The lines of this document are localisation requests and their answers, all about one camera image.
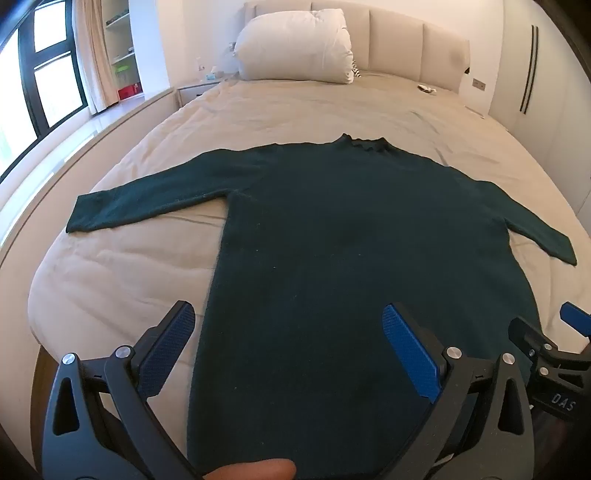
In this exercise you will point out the beige window bench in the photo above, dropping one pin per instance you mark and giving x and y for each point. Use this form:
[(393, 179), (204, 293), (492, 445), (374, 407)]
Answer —
[(92, 134)]

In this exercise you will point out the white pillow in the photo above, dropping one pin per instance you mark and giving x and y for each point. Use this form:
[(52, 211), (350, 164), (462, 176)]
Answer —
[(295, 46)]

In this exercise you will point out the black framed window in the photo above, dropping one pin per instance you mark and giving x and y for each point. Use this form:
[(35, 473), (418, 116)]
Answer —
[(51, 83)]

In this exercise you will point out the beige padded headboard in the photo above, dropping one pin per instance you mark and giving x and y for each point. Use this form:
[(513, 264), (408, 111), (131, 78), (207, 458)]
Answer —
[(397, 41)]

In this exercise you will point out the red box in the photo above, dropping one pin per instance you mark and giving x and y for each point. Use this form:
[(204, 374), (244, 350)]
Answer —
[(129, 91)]

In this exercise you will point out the green box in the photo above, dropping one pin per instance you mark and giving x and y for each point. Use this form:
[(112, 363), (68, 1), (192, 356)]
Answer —
[(122, 69)]

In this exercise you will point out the bed with beige bedding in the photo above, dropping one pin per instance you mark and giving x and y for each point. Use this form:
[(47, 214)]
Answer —
[(323, 106)]

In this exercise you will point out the wall socket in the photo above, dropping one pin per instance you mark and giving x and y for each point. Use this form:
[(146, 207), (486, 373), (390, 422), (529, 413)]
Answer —
[(479, 84)]

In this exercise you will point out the striped pillow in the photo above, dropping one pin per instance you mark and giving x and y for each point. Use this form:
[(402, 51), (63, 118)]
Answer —
[(356, 70)]

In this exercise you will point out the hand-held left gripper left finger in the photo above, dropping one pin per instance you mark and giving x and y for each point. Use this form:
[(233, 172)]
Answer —
[(168, 350)]

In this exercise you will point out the tissue box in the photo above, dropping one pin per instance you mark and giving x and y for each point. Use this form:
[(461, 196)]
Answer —
[(212, 76)]

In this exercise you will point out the beige curtain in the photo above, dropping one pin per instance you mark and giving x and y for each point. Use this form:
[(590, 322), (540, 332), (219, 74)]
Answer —
[(94, 50)]

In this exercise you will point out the dark green sweater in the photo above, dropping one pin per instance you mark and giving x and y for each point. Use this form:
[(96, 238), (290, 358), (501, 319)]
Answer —
[(346, 230)]

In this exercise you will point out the person's left hand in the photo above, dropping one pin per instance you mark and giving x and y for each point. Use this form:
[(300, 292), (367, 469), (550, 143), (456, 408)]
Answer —
[(251, 470)]

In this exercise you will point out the white nightstand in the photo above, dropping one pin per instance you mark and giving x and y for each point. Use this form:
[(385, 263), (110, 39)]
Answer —
[(194, 91)]

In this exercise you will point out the small white object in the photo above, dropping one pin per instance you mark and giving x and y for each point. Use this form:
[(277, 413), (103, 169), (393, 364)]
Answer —
[(426, 89)]

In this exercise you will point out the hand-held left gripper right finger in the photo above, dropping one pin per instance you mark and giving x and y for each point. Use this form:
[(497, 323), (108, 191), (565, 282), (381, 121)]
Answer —
[(408, 350)]

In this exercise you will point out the white wall shelf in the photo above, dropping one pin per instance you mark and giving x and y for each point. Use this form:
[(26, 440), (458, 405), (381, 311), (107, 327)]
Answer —
[(124, 41)]

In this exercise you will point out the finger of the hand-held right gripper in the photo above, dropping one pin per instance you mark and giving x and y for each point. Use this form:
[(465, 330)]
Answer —
[(577, 316), (531, 337)]

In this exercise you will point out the white wardrobe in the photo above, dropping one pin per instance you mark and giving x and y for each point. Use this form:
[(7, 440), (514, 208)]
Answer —
[(554, 92)]

